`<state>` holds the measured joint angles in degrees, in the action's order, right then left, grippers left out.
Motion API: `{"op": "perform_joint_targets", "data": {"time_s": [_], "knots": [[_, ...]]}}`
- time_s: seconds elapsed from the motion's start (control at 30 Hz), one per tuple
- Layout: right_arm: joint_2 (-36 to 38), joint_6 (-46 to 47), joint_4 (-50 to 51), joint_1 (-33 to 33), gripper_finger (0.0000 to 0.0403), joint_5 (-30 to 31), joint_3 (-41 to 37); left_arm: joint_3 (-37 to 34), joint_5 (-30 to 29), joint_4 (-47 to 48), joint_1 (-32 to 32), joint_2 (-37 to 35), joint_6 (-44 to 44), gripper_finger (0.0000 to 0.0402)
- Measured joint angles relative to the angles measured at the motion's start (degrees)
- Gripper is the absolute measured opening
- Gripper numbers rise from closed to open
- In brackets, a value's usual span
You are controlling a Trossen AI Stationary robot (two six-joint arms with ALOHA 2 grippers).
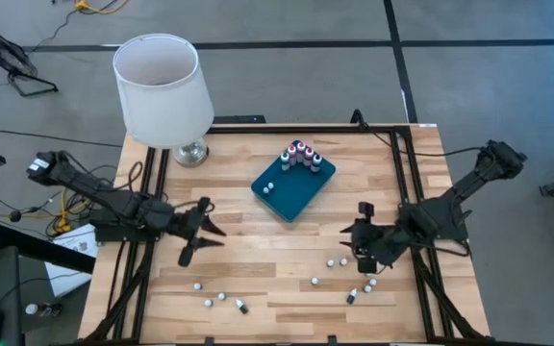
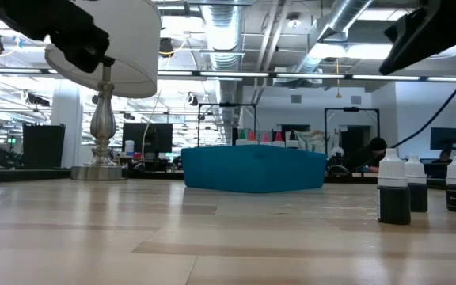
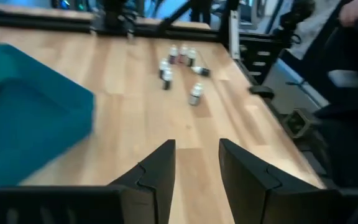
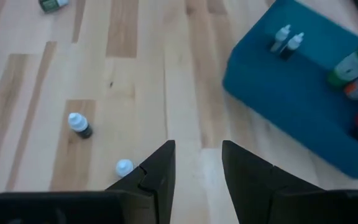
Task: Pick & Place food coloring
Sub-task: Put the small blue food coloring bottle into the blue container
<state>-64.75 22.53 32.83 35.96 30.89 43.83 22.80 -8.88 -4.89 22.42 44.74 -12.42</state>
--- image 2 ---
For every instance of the silver ribbed ceiling duct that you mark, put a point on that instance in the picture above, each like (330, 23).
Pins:
(224, 39)

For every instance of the ceiling light strip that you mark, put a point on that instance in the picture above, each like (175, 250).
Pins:
(232, 74)
(453, 79)
(386, 77)
(174, 73)
(311, 76)

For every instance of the silver spiral ceiling duct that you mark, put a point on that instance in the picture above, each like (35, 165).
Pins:
(346, 14)

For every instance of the black cabinet panel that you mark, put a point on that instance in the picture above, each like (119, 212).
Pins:
(44, 146)

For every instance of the black ceiling device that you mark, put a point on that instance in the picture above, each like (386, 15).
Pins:
(166, 46)

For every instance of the white shade silver table lamp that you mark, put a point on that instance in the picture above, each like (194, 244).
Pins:
(133, 59)

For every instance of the brass hanging pendant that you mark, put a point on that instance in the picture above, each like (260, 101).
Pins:
(338, 94)

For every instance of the dark monitor on arm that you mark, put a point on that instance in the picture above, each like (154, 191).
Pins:
(445, 138)

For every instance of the blue plastic tray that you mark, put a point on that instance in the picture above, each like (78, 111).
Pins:
(251, 168)

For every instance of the small dark dropper bottle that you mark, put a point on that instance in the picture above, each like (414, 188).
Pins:
(394, 202)
(419, 194)

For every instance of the large black food coloring bottle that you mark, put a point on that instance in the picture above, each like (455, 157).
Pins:
(292, 138)

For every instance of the grey cloth cover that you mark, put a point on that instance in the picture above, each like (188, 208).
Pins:
(313, 140)

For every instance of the person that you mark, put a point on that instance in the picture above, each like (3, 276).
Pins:
(376, 144)
(445, 155)

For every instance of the white container blue label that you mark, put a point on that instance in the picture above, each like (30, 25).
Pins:
(129, 147)

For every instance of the black computer monitor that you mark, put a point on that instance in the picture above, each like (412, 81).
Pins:
(149, 136)

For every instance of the black metal frame rig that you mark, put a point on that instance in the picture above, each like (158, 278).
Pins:
(350, 109)
(228, 104)

